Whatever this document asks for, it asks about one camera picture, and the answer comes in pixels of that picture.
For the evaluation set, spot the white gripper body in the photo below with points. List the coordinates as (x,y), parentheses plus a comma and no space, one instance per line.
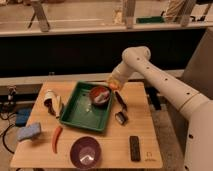
(114,84)

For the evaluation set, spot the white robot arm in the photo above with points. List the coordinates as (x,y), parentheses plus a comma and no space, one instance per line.
(192,104)

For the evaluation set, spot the red bowl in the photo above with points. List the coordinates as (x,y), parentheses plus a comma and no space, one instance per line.
(99,95)

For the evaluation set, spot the purple bowl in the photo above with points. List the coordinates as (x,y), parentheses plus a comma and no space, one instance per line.
(85,153)

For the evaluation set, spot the green plastic tray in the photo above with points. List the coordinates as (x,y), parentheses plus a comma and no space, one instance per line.
(81,113)

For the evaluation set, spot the black remote control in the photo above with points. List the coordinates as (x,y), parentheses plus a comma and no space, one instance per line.
(134,148)

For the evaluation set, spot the orange carrot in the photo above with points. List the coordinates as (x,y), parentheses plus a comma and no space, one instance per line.
(55,137)

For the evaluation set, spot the blue box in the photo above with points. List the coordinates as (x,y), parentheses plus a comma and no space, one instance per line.
(22,116)

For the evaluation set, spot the blue sponge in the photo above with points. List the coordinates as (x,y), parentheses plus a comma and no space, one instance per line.
(29,132)

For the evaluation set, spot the black handled tool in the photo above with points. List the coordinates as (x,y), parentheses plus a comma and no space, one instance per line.
(121,116)

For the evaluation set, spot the wooden handled brush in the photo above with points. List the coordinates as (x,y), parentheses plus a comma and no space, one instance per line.
(58,106)

